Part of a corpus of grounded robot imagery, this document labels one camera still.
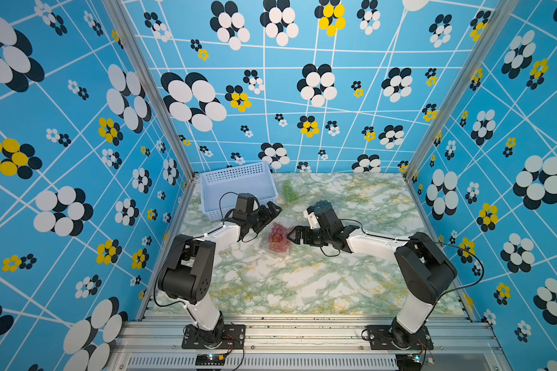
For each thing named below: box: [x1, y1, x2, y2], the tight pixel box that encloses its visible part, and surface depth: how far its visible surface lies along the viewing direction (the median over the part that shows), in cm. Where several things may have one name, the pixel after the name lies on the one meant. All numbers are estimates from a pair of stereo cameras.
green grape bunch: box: [283, 180, 299, 203], surface depth 114 cm
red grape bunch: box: [268, 221, 291, 253], surface depth 93 cm
